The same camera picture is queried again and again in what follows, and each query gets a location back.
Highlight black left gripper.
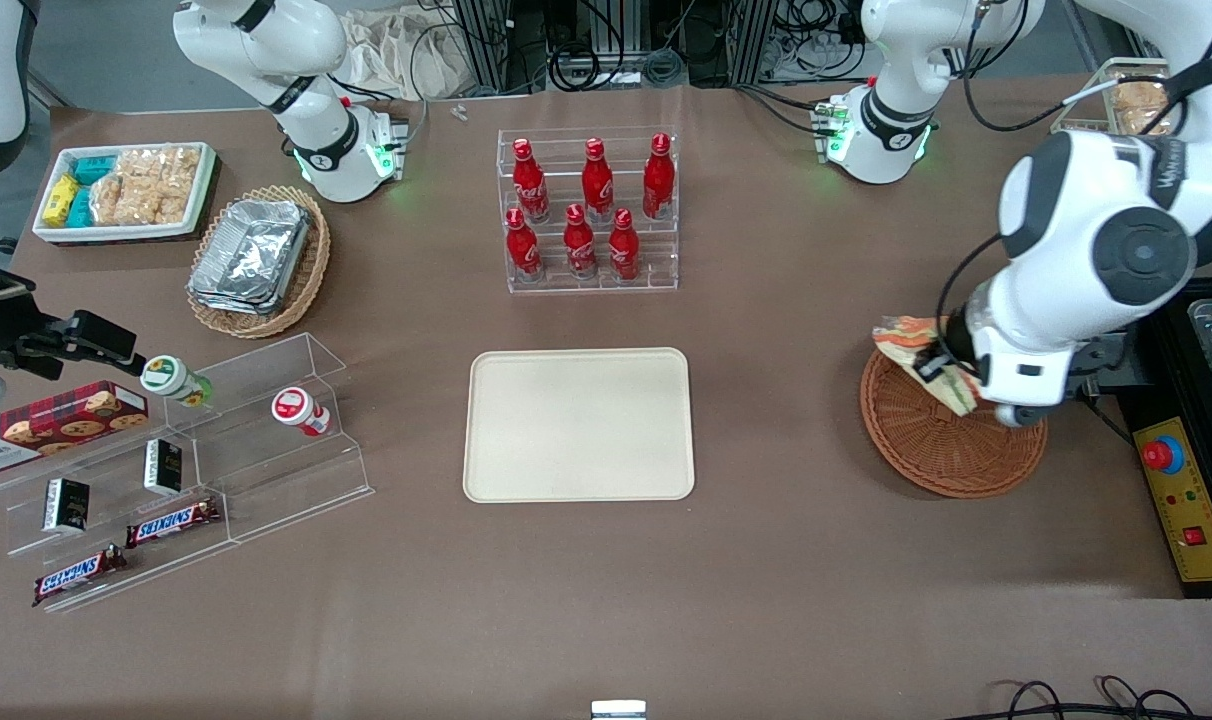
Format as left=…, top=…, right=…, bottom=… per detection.
left=916, top=305, right=979, bottom=386

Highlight triangle sandwich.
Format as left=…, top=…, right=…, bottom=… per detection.
left=872, top=315, right=982, bottom=418

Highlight round brown wicker basket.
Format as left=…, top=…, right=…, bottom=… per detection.
left=859, top=345, right=1049, bottom=499

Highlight oval light wicker basket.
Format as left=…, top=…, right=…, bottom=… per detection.
left=186, top=185, right=332, bottom=340

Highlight beige plastic tray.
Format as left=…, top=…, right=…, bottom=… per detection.
left=463, top=347, right=696, bottom=503

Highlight green lid white cup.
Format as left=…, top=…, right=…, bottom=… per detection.
left=140, top=355, right=213, bottom=408

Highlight red tartan cookie box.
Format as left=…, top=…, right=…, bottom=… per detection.
left=0, top=381, right=150, bottom=477

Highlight white rectangular plastic bin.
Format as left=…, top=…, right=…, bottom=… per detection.
left=32, top=142, right=218, bottom=244

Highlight yellow snack pack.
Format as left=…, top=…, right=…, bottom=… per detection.
left=42, top=174, right=81, bottom=228

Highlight clear bag rice crackers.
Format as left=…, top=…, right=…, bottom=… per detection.
left=152, top=147, right=203, bottom=225
left=90, top=150, right=159, bottom=227

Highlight small black box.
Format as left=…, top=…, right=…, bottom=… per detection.
left=144, top=438, right=184, bottom=497
left=43, top=478, right=91, bottom=533

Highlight stacked silver foil trays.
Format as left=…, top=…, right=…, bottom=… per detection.
left=189, top=199, right=312, bottom=317

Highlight brown Snickers bar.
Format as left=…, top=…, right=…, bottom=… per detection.
left=32, top=545, right=128, bottom=608
left=126, top=498, right=222, bottom=549

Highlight red lid white cup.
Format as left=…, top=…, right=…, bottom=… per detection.
left=271, top=387, right=332, bottom=438

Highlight clear acrylic tiered shelf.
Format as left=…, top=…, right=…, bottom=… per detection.
left=0, top=332, right=375, bottom=614

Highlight yellow emergency stop control box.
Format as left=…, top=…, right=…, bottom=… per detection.
left=1133, top=417, right=1212, bottom=584

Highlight clear acrylic bottle rack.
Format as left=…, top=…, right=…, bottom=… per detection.
left=496, top=127, right=680, bottom=294

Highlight red cola bottle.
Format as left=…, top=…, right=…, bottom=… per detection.
left=642, top=133, right=676, bottom=221
left=607, top=208, right=641, bottom=282
left=512, top=138, right=551, bottom=223
left=563, top=204, right=599, bottom=281
left=581, top=138, right=615, bottom=223
left=506, top=208, right=544, bottom=283

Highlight crumpled beige cloth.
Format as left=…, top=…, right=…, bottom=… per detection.
left=341, top=8, right=482, bottom=101

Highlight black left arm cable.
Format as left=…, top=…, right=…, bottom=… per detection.
left=936, top=230, right=1009, bottom=346

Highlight wire basket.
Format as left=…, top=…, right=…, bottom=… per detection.
left=1051, top=57, right=1182, bottom=137

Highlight black left base cables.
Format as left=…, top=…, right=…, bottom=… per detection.
left=736, top=82, right=837, bottom=136

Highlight bagged snacks in wire basket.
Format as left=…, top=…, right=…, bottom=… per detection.
left=1111, top=78, right=1175, bottom=136

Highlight black floor cables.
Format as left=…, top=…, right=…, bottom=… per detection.
left=966, top=677, right=1212, bottom=720

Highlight black right base cable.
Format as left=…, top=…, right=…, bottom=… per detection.
left=331, top=75, right=433, bottom=151

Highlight coiled black cable bundle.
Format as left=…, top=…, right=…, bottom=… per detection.
left=551, top=45, right=687, bottom=91

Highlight aluminium frame profiles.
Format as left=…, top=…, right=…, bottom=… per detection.
left=451, top=0, right=797, bottom=96

